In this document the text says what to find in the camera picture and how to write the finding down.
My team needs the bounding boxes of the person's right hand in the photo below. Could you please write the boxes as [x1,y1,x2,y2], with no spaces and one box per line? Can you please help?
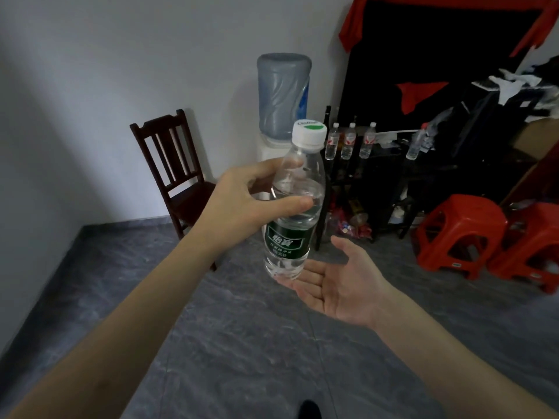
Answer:
[274,235,394,330]

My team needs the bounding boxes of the person's left hand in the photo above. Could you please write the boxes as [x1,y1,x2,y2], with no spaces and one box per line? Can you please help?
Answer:
[192,157,315,258]

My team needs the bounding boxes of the clear water bottle green label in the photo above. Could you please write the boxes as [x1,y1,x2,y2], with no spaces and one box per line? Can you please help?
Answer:
[263,119,328,280]

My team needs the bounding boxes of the clear water bottle red label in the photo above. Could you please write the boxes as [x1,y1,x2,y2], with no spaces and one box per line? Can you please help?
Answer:
[359,122,377,160]
[340,122,357,161]
[324,122,341,161]

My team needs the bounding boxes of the red cap bottle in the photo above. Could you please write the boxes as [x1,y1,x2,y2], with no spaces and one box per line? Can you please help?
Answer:
[406,122,430,161]

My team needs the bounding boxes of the person's left forearm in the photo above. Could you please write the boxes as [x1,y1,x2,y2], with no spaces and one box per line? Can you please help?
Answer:
[8,233,219,419]

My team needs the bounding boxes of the person's right forearm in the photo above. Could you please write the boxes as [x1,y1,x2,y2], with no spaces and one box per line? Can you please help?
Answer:
[371,287,559,419]

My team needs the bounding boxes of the white water dispenser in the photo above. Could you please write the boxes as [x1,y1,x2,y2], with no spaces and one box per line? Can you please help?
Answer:
[256,134,296,201]

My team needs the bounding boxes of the person's right black shoe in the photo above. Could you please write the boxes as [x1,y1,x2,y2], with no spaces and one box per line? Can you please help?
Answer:
[298,400,323,419]

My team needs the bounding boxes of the large blue water jug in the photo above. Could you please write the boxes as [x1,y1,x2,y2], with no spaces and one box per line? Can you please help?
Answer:
[256,52,313,141]

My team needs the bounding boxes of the dark wooden chair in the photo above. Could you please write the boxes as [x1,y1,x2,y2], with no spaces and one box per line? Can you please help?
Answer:
[129,109,219,271]

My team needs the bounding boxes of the red snack packets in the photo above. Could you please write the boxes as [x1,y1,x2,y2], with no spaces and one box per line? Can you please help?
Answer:
[325,198,374,240]

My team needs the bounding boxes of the red plastic stool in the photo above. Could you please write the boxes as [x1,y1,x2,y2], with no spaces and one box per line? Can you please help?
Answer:
[412,194,509,280]
[487,201,559,295]

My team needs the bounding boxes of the pile of dark clothes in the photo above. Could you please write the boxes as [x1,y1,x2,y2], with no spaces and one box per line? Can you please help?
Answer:
[430,56,559,171]

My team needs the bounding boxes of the tall tan cardboard box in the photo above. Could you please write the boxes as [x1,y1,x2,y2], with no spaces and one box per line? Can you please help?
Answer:
[513,117,559,162]

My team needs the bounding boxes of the black television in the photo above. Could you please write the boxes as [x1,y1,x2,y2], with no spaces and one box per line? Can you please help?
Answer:
[338,0,542,132]

